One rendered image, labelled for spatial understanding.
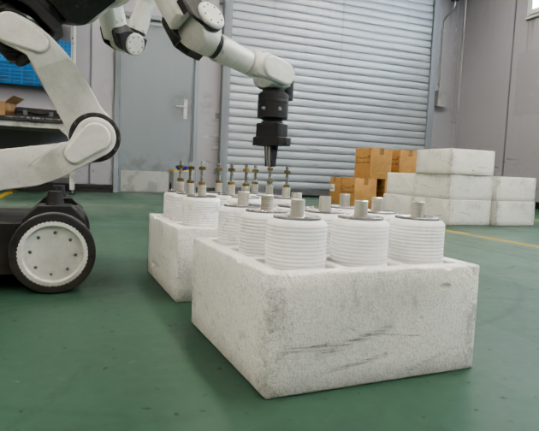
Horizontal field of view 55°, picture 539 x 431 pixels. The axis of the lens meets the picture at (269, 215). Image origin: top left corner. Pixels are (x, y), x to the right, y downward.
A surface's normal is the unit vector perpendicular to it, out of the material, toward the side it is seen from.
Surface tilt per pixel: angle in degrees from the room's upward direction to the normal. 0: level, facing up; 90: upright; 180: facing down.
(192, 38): 116
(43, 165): 106
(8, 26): 90
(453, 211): 90
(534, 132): 90
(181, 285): 90
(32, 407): 0
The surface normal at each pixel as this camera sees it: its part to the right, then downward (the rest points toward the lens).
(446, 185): -0.93, -0.01
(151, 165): 0.36, 0.09
